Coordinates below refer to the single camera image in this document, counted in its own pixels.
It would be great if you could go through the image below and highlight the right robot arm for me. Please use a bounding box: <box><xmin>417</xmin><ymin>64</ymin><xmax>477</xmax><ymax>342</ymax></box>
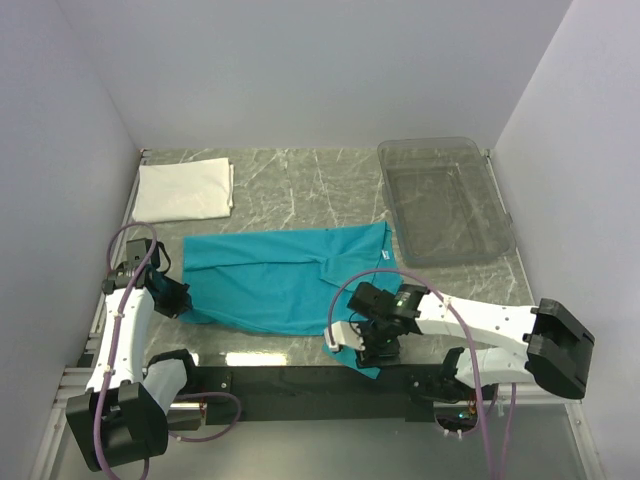
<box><xmin>325</xmin><ymin>282</ymin><xmax>595</xmax><ymax>400</ymax></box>

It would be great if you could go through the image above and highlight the teal t shirt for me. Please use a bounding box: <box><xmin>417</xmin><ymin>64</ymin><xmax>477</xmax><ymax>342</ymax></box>
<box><xmin>178</xmin><ymin>222</ymin><xmax>402</xmax><ymax>381</ymax></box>

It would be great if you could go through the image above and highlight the clear plastic bin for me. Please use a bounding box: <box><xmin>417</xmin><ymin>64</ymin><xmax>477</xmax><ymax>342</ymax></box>
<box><xmin>377</xmin><ymin>137</ymin><xmax>515</xmax><ymax>268</ymax></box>

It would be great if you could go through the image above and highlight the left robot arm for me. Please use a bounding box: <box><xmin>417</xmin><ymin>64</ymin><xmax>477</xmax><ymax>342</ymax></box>
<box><xmin>66</xmin><ymin>274</ymin><xmax>200</xmax><ymax>472</ymax></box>

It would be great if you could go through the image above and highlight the folded white t shirt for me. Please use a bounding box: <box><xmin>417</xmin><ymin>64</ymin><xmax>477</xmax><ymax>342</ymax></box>
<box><xmin>132</xmin><ymin>158</ymin><xmax>234</xmax><ymax>223</ymax></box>

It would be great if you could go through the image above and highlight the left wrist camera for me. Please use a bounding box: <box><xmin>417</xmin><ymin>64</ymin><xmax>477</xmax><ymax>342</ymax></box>
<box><xmin>125</xmin><ymin>238</ymin><xmax>164</xmax><ymax>270</ymax></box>

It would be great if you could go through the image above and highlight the aluminium rail frame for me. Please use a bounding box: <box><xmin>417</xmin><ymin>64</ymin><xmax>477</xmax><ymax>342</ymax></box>
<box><xmin>27</xmin><ymin>362</ymin><xmax>606</xmax><ymax>480</ymax></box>

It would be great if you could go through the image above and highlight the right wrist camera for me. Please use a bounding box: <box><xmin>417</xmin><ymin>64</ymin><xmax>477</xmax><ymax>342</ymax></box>
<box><xmin>324</xmin><ymin>321</ymin><xmax>365</xmax><ymax>353</ymax></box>

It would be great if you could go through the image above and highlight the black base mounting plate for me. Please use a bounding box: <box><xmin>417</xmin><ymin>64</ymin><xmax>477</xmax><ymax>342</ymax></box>
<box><xmin>177</xmin><ymin>365</ymin><xmax>477</xmax><ymax>425</ymax></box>

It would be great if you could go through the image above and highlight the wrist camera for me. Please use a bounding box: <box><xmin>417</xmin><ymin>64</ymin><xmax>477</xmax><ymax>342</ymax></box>
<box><xmin>125</xmin><ymin>238</ymin><xmax>164</xmax><ymax>270</ymax></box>
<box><xmin>324</xmin><ymin>321</ymin><xmax>365</xmax><ymax>353</ymax></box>

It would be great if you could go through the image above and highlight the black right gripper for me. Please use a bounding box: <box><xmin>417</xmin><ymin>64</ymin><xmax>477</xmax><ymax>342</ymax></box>
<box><xmin>347</xmin><ymin>315</ymin><xmax>401</xmax><ymax>370</ymax></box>

